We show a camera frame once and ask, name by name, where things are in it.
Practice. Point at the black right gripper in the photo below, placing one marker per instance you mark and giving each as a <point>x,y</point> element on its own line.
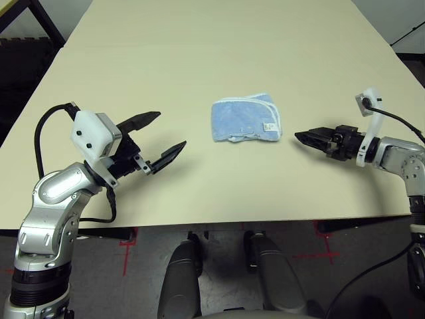
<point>347,143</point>

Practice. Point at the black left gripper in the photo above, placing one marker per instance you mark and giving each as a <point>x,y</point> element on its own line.
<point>126,156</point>

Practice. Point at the light blue towel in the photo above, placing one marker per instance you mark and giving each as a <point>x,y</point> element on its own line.
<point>245,119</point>

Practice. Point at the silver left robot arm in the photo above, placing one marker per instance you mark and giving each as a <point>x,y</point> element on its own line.
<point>53,192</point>

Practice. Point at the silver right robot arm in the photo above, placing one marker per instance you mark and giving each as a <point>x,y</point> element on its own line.
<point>398,153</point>

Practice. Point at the black table base foot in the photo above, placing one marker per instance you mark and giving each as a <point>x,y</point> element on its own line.
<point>358,224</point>
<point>103,234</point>

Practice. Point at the red floor tape cross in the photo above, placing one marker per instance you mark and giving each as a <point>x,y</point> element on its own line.
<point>328,255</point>

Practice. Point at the red floor tape mark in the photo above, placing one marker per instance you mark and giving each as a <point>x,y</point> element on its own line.
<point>126,262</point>

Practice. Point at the black tripod stand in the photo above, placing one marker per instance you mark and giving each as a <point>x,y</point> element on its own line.
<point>408,33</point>

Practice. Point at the black foam floor mat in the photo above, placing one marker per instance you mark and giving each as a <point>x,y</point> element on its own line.
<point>23,73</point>

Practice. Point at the grey robot right leg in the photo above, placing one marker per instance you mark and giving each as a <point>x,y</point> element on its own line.
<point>275,279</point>

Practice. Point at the grey robot leg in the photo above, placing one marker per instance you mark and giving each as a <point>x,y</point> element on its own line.
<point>275,279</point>
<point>181,285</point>

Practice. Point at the grey robot left leg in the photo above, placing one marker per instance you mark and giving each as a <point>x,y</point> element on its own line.
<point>181,285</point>

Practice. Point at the black framed side table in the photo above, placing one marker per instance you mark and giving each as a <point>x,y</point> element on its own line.
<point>46,20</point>

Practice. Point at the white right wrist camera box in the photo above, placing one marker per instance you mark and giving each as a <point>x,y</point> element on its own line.
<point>373,126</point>

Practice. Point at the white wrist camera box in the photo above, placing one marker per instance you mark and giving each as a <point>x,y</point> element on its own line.
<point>89,133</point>
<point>373,126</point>

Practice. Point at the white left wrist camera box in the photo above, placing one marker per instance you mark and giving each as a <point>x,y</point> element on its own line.
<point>89,133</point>

